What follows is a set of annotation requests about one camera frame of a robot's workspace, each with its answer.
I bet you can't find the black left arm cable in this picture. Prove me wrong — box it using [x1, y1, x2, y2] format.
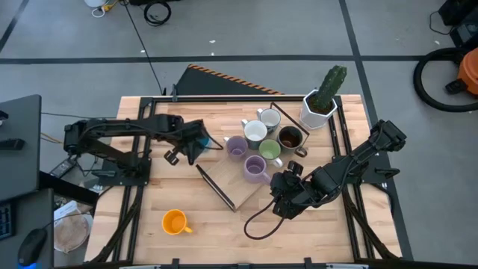
[203, 129, 225, 151]

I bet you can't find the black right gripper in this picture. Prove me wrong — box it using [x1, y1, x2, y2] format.
[269, 171, 318, 220]

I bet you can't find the long black floor cable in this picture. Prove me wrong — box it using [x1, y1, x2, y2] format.
[121, 0, 167, 96]

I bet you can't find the black ramp with orange stripes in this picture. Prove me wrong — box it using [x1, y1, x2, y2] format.
[175, 63, 285, 96]

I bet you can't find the dark brown mug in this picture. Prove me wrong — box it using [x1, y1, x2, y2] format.
[276, 125, 308, 158]

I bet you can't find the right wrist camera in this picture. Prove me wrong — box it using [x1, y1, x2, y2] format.
[286, 160, 305, 176]

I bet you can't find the black aluminium station frame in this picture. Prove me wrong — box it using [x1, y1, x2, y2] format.
[84, 95, 404, 269]

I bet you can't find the black monitor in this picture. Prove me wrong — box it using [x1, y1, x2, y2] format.
[0, 93, 43, 202]

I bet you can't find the coiled black cable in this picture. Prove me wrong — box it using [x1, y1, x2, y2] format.
[143, 1, 173, 28]

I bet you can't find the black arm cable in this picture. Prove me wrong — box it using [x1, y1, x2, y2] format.
[203, 129, 225, 151]
[243, 197, 287, 241]

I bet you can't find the orange mug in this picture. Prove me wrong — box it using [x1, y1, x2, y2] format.
[161, 208, 194, 236]

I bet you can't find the white mug with blue pattern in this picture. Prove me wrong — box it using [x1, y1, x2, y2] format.
[255, 107, 282, 134]

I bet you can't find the orange shop vacuum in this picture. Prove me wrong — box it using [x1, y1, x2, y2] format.
[444, 46, 478, 96]

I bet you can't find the plain white mug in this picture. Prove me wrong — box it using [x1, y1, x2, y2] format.
[240, 118, 269, 150]

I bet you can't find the black power brick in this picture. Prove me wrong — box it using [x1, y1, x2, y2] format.
[49, 156, 78, 179]

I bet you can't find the green cactus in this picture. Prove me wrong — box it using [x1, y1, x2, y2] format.
[311, 65, 348, 111]

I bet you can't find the black vacuum hose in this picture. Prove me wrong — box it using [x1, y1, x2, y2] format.
[412, 46, 478, 113]

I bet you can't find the lilac stacked-ring mug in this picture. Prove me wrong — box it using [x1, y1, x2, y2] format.
[243, 155, 273, 185]

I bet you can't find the black computer mouse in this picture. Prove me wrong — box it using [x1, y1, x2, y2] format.
[16, 227, 49, 267]

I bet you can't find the green mug with white handle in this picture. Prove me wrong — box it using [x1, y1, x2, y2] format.
[258, 138, 284, 169]

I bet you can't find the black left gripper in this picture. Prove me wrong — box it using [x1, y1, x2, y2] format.
[179, 119, 210, 166]

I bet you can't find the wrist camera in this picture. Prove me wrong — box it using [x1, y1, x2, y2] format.
[163, 148, 181, 167]
[286, 160, 305, 176]

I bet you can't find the black keyboard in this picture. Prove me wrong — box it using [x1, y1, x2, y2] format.
[0, 201, 16, 241]

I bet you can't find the round wooden disc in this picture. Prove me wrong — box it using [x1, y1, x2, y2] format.
[53, 212, 94, 254]

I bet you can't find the white paper sheet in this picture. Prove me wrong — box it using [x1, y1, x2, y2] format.
[53, 200, 94, 221]

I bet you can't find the white faceted plant pot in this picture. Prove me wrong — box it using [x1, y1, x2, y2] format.
[299, 88, 339, 131]

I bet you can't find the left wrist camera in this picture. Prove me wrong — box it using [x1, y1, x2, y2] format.
[163, 148, 181, 167]

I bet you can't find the black computer desk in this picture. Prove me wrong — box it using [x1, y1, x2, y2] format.
[0, 188, 55, 269]

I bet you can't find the black equipment case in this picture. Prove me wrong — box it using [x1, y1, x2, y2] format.
[438, 0, 478, 48]

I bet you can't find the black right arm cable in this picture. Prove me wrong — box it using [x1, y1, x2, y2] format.
[243, 197, 287, 241]

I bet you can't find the purple mug with brown rim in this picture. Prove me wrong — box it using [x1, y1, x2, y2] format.
[223, 134, 249, 162]

